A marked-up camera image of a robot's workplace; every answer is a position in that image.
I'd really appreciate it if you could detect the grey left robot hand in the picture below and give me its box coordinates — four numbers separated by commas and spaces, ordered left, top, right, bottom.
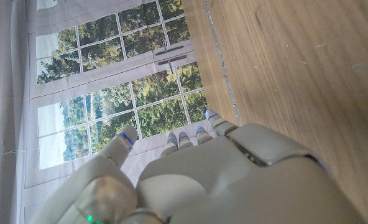
28, 108, 368, 224

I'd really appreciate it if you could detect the printed window backdrop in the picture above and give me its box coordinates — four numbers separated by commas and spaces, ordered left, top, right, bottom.
0, 0, 218, 224

